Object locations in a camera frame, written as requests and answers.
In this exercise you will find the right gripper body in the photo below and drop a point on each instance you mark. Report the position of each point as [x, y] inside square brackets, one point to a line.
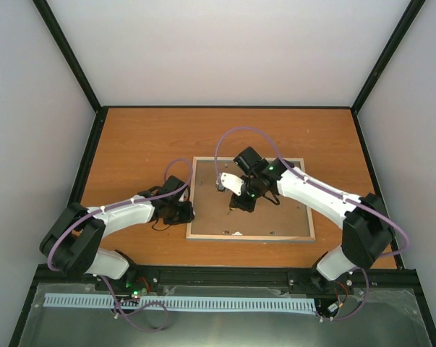
[249, 204]

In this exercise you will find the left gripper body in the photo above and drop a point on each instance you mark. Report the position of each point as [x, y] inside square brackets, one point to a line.
[178, 216]

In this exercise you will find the blue picture frame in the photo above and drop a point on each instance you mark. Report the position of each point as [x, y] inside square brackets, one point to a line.
[250, 199]

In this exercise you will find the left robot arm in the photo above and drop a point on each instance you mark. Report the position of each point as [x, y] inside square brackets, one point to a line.
[73, 244]

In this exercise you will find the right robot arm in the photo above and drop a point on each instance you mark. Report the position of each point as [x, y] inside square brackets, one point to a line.
[366, 230]

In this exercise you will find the small lit circuit board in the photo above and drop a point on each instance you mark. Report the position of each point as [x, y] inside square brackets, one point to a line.
[138, 287]

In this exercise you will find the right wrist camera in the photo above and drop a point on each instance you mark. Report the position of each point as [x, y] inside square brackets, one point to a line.
[228, 181]

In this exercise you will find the brown frame backing board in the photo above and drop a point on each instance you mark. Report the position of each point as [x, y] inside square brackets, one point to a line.
[250, 202]

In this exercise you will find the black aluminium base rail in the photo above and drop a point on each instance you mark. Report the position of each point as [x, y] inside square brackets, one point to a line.
[294, 280]

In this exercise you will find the blue slotted cable duct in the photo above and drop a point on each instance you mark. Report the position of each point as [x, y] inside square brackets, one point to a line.
[183, 303]

